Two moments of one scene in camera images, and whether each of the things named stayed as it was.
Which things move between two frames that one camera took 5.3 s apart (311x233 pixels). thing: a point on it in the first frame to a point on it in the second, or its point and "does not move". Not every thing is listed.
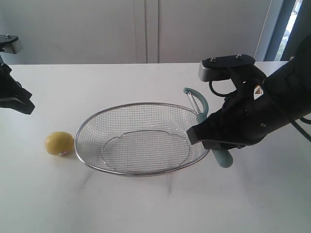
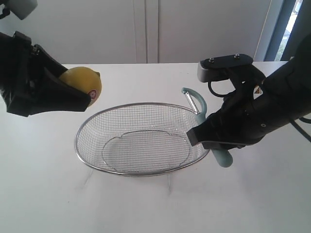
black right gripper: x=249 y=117 does not move
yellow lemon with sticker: x=59 y=143 to x=86 y=79
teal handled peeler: x=200 y=103 does not move
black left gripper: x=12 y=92 to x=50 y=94
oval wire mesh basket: x=139 y=140 does not move
